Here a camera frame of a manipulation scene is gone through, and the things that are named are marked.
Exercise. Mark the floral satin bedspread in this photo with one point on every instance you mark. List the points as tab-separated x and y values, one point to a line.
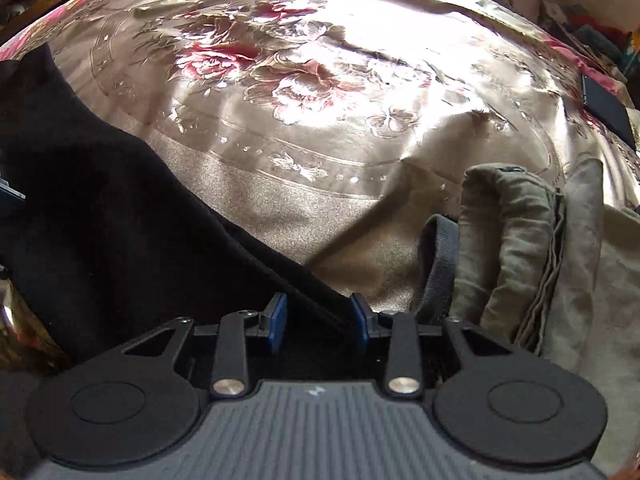
300	160

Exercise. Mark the black pants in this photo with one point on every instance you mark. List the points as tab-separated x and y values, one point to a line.
125	235

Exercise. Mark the olive folded garment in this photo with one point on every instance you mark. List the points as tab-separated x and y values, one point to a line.
505	240

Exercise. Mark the beige cloth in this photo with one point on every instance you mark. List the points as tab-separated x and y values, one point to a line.
600	310

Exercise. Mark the pink printed quilt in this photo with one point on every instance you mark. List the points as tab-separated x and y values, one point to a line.
50	30

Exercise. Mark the dark phone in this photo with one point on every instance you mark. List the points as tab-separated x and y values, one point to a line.
607	107

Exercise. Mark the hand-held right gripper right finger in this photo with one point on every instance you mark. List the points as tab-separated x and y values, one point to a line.
361	325

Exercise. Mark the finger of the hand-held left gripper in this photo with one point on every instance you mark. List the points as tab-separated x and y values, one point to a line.
9	194

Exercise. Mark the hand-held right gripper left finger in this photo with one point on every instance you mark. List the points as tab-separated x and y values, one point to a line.
277	322

